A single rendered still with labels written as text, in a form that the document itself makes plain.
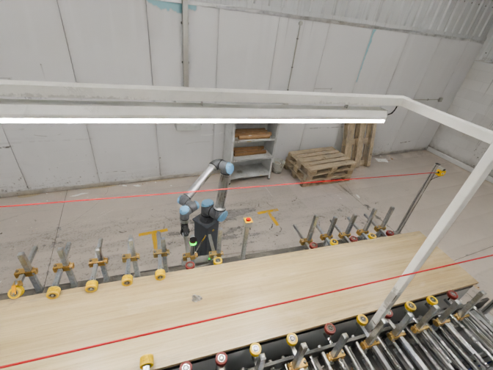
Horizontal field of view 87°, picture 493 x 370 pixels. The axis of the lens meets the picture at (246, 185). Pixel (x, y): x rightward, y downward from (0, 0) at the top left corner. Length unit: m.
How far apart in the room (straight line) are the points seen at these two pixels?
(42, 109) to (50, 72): 3.10
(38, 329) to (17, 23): 3.42
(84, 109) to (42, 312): 1.57
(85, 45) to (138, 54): 0.64
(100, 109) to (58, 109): 0.17
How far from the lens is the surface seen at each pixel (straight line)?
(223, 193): 2.94
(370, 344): 2.46
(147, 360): 2.02
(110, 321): 2.29
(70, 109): 1.45
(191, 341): 2.12
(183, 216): 2.58
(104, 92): 1.40
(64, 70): 4.52
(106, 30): 4.39
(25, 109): 1.50
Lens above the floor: 2.81
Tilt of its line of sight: 33 degrees down
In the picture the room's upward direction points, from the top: 8 degrees clockwise
